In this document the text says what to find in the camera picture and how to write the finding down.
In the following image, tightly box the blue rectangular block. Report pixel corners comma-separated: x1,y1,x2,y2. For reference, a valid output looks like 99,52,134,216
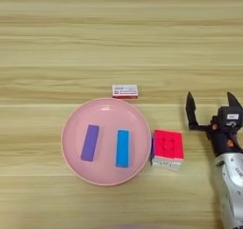
115,129,131,169

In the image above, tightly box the purple rectangular block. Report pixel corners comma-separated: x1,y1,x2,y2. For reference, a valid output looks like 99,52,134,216
80,124,101,162

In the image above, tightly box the black box with white label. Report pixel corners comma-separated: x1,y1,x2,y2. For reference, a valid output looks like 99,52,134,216
217,105,243,128

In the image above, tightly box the Rubik's cube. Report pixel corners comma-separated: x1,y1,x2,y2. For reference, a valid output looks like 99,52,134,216
150,129,185,172

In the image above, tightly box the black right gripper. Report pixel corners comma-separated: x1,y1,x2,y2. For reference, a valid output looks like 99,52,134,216
185,91,243,156

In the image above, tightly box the small white red box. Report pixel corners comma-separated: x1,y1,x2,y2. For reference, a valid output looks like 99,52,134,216
111,84,140,100

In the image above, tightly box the pink round plate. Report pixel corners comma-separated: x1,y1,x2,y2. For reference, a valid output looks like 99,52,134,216
60,97,153,187

